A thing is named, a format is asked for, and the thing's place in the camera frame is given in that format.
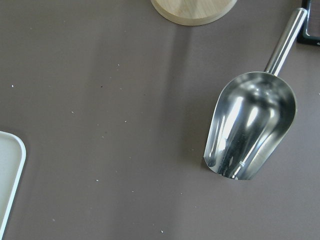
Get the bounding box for wooden mug tree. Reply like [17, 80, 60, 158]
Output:
[151, 0, 237, 26]

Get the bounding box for cream plastic tray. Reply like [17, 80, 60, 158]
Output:
[0, 131, 26, 237]

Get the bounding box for metal scoop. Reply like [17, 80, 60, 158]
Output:
[203, 7, 308, 180]

